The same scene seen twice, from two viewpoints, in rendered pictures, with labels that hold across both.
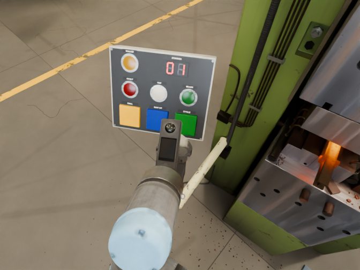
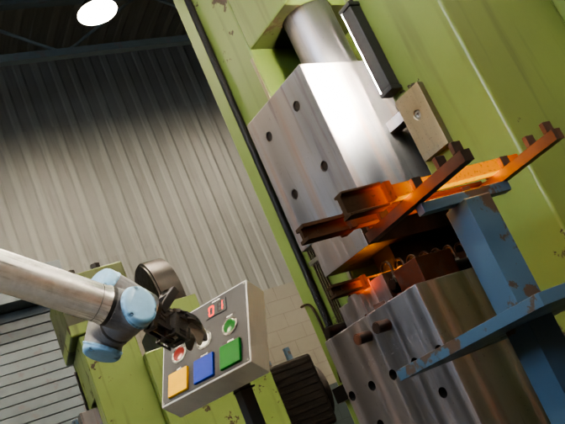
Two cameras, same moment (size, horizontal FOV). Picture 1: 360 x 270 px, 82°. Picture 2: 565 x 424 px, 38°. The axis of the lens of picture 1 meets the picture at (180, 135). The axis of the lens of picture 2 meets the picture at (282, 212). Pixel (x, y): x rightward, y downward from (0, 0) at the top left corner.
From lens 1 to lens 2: 2.07 m
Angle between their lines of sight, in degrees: 73
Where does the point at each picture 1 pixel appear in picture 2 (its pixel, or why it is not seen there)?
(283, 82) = (339, 277)
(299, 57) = not seen: hidden behind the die
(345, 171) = (377, 279)
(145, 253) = (101, 278)
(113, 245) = not seen: hidden behind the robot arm
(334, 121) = (325, 244)
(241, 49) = (298, 281)
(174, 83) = (216, 321)
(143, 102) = (191, 358)
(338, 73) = (294, 211)
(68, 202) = not seen: outside the picture
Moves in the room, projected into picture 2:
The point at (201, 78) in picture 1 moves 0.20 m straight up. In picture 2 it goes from (238, 301) to (213, 240)
